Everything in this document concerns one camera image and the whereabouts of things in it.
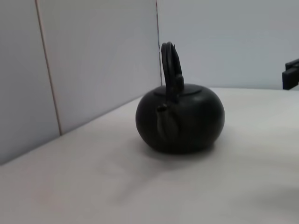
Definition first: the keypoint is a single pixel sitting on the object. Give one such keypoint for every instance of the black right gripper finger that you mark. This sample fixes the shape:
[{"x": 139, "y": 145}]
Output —
[{"x": 290, "y": 78}]

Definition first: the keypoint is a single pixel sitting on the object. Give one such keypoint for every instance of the black round teapot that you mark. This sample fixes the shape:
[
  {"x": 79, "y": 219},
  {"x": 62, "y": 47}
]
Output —
[{"x": 187, "y": 121}]

